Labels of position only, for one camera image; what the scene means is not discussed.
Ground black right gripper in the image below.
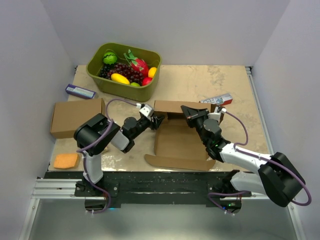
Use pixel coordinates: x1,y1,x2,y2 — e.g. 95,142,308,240
179,107,209,147

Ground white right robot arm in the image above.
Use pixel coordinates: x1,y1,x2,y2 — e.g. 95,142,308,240
181,105,312,207

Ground purple rectangular box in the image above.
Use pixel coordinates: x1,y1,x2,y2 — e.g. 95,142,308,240
65,84,97,100

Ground closed brown cardboard box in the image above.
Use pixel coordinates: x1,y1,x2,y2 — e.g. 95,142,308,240
50,98,105,139

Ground red white snack packet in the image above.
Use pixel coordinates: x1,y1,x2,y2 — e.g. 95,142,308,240
199,93,233,106

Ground red toy apple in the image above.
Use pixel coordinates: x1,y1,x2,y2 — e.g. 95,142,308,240
141,77,153,86

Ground green toy lime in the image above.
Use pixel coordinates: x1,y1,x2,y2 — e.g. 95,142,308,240
130,82,140,87

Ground orange toy fruit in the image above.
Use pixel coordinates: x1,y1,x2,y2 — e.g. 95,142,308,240
148,67,157,78

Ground dark purple toy grapes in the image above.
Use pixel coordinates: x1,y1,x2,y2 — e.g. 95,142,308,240
110,63,145,86

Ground pink toy dragon fruit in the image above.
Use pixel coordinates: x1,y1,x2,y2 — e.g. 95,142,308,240
123,49,149,77

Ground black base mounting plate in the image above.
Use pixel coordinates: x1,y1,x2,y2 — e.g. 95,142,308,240
44,170,238,210

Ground black toy grapes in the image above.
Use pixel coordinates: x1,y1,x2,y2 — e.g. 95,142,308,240
98,64,114,80

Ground green toy melon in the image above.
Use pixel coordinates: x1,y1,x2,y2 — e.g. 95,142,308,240
102,51,118,65

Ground olive green plastic bin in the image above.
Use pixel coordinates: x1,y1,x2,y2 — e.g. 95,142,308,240
86,42,162,102

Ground orange sponge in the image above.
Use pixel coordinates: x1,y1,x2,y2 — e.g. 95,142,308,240
53,153,80,170

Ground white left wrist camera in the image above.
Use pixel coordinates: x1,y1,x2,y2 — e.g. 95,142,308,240
136,103,154,119

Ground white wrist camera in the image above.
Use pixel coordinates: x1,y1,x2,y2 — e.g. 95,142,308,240
136,103,154,119
207,106,227,124

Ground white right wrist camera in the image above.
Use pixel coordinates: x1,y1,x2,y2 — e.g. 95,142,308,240
207,106,227,124

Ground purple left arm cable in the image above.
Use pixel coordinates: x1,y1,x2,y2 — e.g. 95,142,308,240
76,98,141,215

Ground aluminium frame rail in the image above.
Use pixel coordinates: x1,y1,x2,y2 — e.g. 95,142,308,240
31,179,78,199

